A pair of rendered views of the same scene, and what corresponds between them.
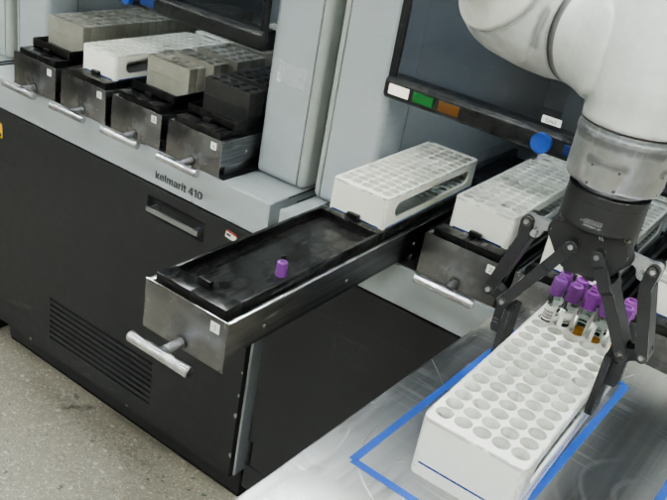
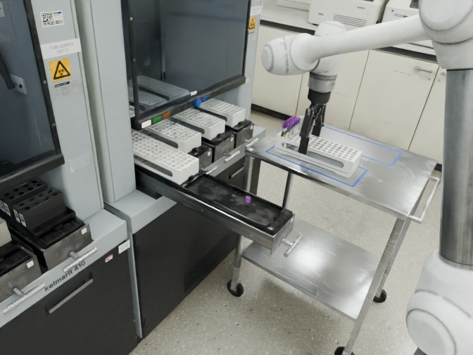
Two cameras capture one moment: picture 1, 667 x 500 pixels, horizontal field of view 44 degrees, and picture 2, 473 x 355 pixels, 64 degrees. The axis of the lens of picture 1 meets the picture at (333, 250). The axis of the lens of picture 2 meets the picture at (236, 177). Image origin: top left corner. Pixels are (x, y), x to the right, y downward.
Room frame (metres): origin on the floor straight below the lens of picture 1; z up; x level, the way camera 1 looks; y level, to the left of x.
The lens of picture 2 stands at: (0.97, 0.99, 1.50)
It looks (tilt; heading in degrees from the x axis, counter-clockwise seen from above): 33 degrees down; 270
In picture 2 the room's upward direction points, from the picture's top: 5 degrees clockwise
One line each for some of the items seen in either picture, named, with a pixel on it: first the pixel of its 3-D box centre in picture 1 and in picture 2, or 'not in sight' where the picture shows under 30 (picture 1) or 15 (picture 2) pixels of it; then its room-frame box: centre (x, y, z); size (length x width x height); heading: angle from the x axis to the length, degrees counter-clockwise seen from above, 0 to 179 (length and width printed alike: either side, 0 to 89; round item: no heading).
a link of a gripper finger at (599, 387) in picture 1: (601, 380); (315, 134); (0.69, -0.28, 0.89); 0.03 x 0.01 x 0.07; 150
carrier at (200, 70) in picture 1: (180, 74); not in sight; (1.56, 0.36, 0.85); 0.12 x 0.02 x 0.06; 59
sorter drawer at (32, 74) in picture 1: (150, 57); not in sight; (1.90, 0.51, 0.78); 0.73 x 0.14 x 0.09; 149
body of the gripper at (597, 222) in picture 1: (596, 229); (317, 101); (0.71, -0.24, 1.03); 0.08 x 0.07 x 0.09; 60
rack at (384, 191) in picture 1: (407, 185); (155, 158); (1.25, -0.10, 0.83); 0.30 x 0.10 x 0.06; 149
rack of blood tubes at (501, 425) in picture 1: (529, 397); (316, 151); (0.69, -0.22, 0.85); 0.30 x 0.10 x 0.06; 150
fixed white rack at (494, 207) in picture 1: (519, 202); (162, 132); (1.26, -0.29, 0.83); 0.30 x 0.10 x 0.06; 149
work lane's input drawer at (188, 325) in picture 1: (337, 244); (197, 190); (1.09, -0.01, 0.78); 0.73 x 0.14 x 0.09; 149
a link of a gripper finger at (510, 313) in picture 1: (504, 333); (303, 144); (0.74, -0.19, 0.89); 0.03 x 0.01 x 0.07; 150
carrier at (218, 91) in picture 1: (229, 99); (43, 210); (1.46, 0.24, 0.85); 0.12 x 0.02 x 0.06; 59
